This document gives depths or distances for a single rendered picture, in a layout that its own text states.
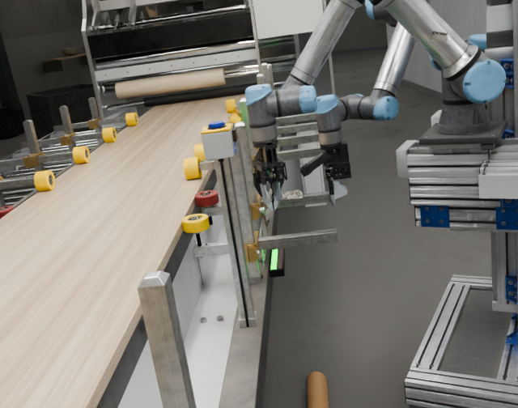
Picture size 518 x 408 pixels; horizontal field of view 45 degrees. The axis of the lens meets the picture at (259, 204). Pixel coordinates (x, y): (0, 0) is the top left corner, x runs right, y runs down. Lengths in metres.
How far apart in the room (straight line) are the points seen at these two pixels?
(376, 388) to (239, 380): 1.22
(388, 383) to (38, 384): 1.68
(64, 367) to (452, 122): 1.28
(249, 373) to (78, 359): 0.40
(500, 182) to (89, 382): 1.20
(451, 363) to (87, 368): 1.45
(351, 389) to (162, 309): 1.85
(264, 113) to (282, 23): 2.79
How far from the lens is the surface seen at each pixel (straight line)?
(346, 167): 2.04
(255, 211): 2.01
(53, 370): 1.23
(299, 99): 1.71
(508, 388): 2.19
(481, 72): 1.77
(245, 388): 1.40
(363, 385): 2.60
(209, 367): 1.65
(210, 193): 2.10
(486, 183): 1.83
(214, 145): 1.45
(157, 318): 0.79
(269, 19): 4.47
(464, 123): 1.92
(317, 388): 2.46
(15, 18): 13.22
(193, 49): 4.60
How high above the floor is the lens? 1.47
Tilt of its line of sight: 17 degrees down
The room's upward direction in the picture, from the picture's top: 8 degrees counter-clockwise
